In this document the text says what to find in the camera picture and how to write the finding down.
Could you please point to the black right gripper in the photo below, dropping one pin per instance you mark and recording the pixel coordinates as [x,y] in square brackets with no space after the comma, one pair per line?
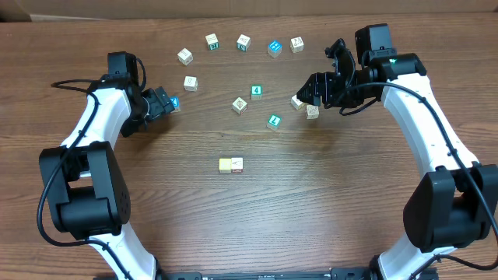
[328,82]

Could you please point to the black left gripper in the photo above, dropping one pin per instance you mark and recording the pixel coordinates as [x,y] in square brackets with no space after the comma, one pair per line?
[159,103]

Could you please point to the blue X wooden block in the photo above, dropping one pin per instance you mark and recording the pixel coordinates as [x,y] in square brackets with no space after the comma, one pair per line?
[176,103]

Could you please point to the red E wooden block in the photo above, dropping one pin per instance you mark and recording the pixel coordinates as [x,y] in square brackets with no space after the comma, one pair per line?
[312,112]

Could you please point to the wooden block yellow blue side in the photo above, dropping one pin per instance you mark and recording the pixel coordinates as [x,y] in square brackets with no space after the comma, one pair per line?
[185,56]

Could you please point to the number 2 wooden block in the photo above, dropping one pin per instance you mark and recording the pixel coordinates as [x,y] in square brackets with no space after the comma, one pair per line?
[239,105]

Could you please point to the yellow top wooden block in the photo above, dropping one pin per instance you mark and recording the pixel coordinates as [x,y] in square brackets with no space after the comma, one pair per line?
[225,165]

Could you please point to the red D wooden block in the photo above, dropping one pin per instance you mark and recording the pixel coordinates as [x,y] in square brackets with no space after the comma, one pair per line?
[237,164]

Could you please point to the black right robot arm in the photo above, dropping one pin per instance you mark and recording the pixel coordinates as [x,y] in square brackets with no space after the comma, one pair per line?
[455,201]

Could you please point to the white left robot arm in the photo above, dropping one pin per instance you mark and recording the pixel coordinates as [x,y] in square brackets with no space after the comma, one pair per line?
[85,200]

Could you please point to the plain X wooden block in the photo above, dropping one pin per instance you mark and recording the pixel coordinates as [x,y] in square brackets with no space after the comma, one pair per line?
[296,103]

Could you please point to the green L wooden block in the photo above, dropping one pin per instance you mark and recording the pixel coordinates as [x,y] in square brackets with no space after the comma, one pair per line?
[274,122]

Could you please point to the green 4 wooden block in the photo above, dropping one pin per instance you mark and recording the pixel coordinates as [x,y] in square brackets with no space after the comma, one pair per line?
[256,92]

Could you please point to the blue top wooden block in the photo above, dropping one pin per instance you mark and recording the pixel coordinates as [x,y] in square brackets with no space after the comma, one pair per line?
[274,49]

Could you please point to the green R wooden block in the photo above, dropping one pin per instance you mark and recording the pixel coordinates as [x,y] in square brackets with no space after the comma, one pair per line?
[212,41]

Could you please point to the green J wooden block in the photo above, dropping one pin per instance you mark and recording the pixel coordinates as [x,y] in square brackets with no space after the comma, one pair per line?
[243,42]

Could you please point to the cardboard back panel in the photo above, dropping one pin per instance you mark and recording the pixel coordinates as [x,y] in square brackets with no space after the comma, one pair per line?
[50,10]

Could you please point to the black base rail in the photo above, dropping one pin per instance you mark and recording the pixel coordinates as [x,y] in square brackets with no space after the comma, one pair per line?
[264,276]

